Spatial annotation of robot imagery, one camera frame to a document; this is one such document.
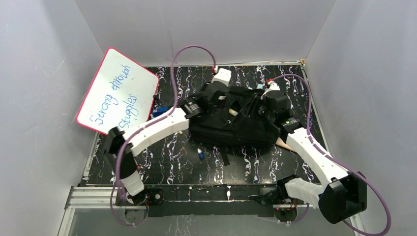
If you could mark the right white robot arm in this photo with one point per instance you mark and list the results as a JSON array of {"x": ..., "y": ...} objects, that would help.
[{"x": 339, "y": 194}]

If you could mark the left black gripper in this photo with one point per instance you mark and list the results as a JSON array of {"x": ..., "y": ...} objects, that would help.
[{"x": 218, "y": 92}]

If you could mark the pink-framed whiteboard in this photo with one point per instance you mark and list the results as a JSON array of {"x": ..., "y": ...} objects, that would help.
[{"x": 120, "y": 95}]

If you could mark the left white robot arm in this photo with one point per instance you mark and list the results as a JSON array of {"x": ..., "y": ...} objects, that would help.
[{"x": 192, "y": 113}]

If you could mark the small blue white bottle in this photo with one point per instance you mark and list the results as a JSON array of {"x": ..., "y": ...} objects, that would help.
[{"x": 201, "y": 154}]

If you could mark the beige glue stick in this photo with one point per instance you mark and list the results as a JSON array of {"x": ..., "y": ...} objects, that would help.
[{"x": 233, "y": 112}]

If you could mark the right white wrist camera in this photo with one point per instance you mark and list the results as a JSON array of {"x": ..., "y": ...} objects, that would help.
[{"x": 272, "y": 85}]

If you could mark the black student backpack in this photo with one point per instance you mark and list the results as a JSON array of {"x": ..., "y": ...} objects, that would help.
[{"x": 241, "y": 130}]

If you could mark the blue stapler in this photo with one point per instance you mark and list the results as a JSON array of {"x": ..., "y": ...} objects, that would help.
[{"x": 159, "y": 111}]

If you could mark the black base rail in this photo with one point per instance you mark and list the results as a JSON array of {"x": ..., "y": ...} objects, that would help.
[{"x": 253, "y": 199}]

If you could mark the beige snap wallet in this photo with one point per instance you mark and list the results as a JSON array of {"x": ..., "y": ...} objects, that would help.
[{"x": 282, "y": 144}]

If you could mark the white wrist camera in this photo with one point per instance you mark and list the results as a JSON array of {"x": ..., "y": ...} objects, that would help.
[
  {"x": 272, "y": 85},
  {"x": 222, "y": 76}
]

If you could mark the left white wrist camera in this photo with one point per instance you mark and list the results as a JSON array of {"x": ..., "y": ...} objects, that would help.
[{"x": 222, "y": 76}]

